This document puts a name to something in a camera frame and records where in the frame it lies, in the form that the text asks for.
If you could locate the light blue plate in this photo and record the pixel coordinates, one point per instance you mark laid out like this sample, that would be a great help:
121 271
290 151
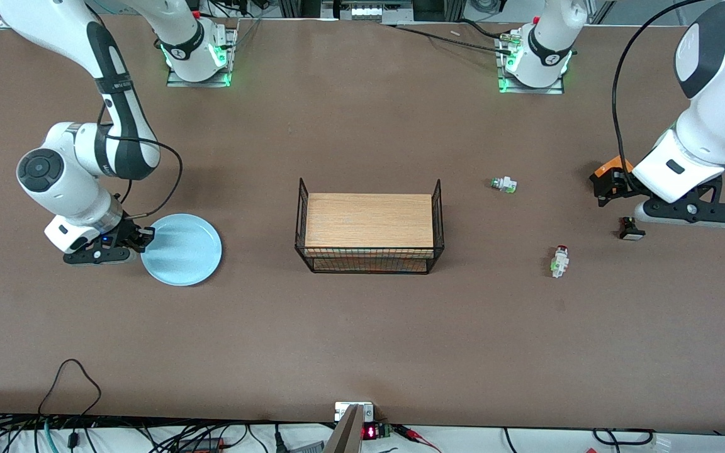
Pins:
183 251

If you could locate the green pushbutton switch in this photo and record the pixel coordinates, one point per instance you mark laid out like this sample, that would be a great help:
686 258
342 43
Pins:
504 185

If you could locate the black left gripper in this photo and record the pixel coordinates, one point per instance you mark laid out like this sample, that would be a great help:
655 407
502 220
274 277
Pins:
615 184

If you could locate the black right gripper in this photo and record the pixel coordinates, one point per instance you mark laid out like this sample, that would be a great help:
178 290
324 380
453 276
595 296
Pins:
125 232

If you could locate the metal frame white connector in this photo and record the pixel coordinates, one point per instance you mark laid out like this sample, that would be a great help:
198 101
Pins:
365 11

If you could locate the wooden shelf board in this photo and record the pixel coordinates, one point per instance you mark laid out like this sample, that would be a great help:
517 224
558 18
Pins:
369 220

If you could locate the grey camera pole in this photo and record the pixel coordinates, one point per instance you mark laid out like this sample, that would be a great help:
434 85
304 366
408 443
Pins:
347 434

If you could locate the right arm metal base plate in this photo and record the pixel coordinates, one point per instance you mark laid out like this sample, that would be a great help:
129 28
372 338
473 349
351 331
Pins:
211 82

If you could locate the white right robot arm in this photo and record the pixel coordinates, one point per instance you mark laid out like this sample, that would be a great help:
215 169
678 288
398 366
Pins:
60 182

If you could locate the white metal bracket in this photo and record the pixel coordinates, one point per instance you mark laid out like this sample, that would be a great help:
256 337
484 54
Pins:
340 412

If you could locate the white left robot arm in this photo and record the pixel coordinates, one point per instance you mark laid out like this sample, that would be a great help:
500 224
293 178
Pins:
715 119

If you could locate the black square pushbutton white cap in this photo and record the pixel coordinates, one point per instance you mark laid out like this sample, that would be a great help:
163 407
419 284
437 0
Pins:
632 234

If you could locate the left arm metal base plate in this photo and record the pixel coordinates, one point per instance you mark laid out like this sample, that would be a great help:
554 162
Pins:
529 90

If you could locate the black power adapter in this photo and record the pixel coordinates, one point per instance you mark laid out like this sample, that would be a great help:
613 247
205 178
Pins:
202 444

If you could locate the red pushbutton switch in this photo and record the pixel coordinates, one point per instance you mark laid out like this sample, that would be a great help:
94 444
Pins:
559 261

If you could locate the orange switch enclosure box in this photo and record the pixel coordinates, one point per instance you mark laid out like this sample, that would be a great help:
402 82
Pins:
606 167

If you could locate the red display circuit board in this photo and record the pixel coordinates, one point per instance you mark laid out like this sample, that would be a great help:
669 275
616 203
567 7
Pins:
370 432

